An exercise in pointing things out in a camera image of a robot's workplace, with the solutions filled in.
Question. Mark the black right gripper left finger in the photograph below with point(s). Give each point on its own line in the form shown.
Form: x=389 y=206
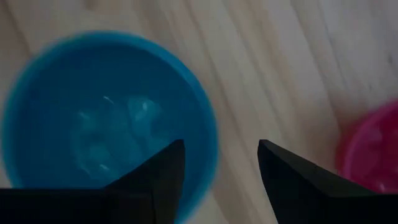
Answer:
x=140 y=199

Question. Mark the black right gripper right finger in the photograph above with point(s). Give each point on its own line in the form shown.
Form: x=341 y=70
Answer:
x=311 y=196

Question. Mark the blue plastic bowl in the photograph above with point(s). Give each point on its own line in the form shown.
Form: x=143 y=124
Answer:
x=93 y=118

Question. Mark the pink plastic bowl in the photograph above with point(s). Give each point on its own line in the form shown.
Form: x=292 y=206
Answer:
x=373 y=149

